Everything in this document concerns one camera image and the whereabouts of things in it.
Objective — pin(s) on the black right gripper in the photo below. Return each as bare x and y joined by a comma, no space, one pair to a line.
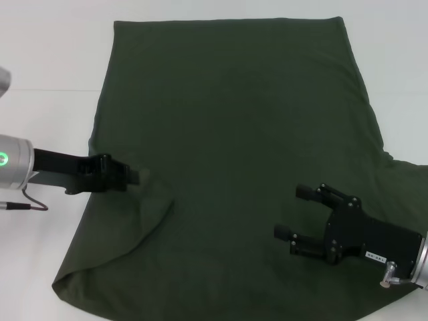
368,235

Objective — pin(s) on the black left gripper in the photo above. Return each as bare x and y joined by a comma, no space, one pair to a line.
57,162

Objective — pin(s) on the dark green shirt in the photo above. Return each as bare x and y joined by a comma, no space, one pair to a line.
217,133

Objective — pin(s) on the silver connector post right gripper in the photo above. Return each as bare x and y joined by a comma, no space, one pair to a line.
389,272

